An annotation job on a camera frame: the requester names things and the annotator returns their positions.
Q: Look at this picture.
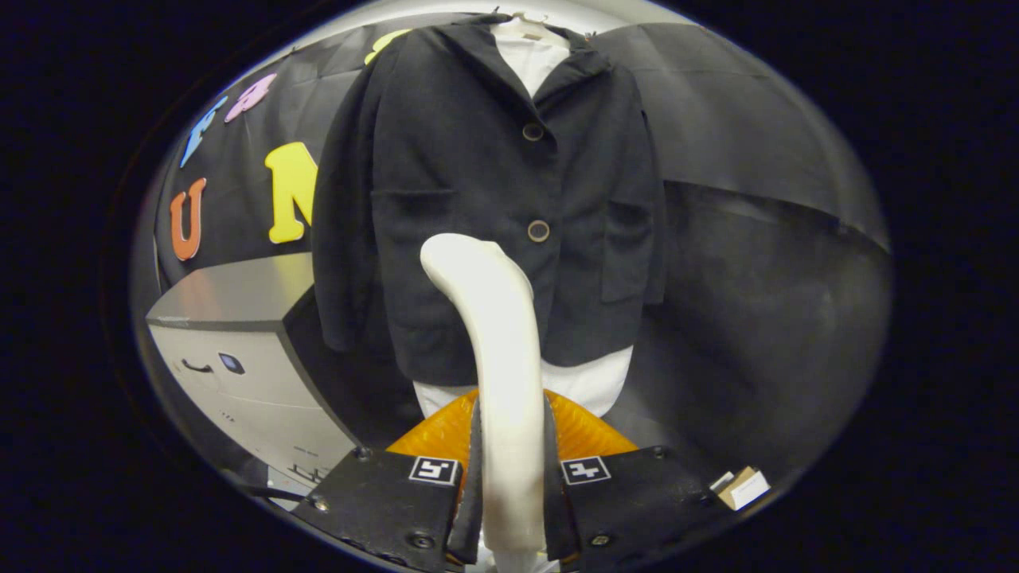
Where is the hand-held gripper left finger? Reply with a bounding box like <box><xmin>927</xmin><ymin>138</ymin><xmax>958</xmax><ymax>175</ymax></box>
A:
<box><xmin>293</xmin><ymin>388</ymin><xmax>485</xmax><ymax>573</ymax></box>

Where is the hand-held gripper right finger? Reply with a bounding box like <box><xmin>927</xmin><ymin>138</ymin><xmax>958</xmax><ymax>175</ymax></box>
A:
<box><xmin>544</xmin><ymin>388</ymin><xmax>717</xmax><ymax>567</ymax></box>

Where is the black jacket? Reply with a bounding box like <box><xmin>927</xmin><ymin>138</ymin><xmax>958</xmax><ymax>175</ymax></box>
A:
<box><xmin>310</xmin><ymin>14</ymin><xmax>668</xmax><ymax>388</ymax></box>

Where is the beige clothes hanger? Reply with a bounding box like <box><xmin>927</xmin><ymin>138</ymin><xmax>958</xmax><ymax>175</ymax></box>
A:
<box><xmin>492</xmin><ymin>11</ymin><xmax>571</xmax><ymax>41</ymax></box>

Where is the small cardboard box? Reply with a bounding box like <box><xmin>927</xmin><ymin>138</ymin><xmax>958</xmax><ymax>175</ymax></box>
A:
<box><xmin>710</xmin><ymin>466</ymin><xmax>771</xmax><ymax>512</ymax></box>

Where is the grey cabinet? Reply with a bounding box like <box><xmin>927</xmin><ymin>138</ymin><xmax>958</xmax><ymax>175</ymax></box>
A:
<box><xmin>146</xmin><ymin>253</ymin><xmax>359</xmax><ymax>502</ymax></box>

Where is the black backdrop cloth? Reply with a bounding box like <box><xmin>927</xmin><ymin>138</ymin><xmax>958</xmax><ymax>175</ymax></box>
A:
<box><xmin>155</xmin><ymin>12</ymin><xmax>892</xmax><ymax>478</ymax></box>

